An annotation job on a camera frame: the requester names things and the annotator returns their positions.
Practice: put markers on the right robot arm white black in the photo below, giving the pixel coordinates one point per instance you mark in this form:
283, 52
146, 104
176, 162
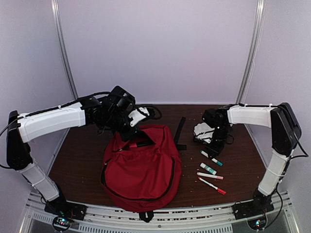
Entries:
284, 126

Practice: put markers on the white pen red cap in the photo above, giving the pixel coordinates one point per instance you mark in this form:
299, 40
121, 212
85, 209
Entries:
213, 186

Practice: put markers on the aluminium front rail frame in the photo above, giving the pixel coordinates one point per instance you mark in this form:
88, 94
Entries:
205, 219

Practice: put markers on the pink highlighter marker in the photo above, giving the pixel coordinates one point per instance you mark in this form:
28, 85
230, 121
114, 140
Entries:
140, 144

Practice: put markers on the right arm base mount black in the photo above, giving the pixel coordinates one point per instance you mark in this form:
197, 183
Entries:
252, 208

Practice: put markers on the white pen pink cap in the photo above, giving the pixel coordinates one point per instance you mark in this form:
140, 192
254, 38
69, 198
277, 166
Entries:
210, 176

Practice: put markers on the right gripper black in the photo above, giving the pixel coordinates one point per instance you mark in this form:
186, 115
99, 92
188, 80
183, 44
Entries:
210, 148

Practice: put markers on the white green glue stick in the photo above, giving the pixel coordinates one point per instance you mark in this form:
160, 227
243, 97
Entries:
208, 169

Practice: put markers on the white black marker teal cap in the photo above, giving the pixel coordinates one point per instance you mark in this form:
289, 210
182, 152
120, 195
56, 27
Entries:
211, 158

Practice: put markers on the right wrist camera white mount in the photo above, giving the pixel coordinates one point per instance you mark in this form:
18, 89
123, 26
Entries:
203, 136

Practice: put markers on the aluminium corner post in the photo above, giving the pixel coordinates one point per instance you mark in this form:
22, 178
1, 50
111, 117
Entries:
62, 46
254, 45

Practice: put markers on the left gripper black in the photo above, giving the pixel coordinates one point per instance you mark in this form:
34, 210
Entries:
126, 135

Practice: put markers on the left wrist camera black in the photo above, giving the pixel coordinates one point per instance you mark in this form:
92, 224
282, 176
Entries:
138, 115

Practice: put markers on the right aluminium corner post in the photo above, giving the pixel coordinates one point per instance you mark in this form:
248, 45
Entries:
254, 45

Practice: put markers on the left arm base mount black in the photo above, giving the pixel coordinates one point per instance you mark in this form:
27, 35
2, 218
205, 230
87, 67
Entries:
61, 207

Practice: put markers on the red backpack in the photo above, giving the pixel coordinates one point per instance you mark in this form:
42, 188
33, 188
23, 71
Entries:
144, 179

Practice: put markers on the left aluminium corner post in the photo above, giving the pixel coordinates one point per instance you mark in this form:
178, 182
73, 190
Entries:
62, 46

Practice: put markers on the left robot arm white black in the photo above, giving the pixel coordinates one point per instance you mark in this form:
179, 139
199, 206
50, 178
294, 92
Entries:
115, 110

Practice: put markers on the white scalloped bowl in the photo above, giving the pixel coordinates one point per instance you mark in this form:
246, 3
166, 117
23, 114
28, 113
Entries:
202, 126

